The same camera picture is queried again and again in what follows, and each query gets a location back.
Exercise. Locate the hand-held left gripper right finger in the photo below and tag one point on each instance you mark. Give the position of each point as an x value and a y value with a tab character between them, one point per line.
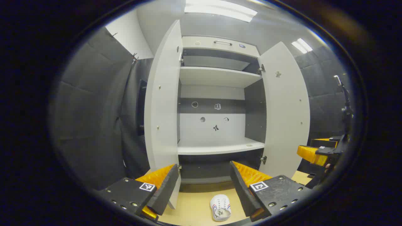
241	191

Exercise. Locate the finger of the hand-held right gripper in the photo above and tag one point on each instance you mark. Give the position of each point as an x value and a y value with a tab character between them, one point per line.
325	141
309	153

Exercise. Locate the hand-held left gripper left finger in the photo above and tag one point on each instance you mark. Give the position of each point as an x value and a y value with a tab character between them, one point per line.
166	188

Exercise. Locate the white shoe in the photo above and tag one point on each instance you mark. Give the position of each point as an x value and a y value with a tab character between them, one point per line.
220	207

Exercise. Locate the white cabinet door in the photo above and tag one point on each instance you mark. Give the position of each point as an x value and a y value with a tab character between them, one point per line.
163	103
284	110

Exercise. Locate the white shoe cabinet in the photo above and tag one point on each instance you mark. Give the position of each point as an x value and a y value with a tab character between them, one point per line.
216	77

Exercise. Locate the black backdrop cloth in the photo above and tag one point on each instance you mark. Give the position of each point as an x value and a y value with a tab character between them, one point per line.
91	119
323	94

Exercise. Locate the ceiling light panel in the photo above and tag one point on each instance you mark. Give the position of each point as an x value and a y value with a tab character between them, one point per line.
302	45
220	10

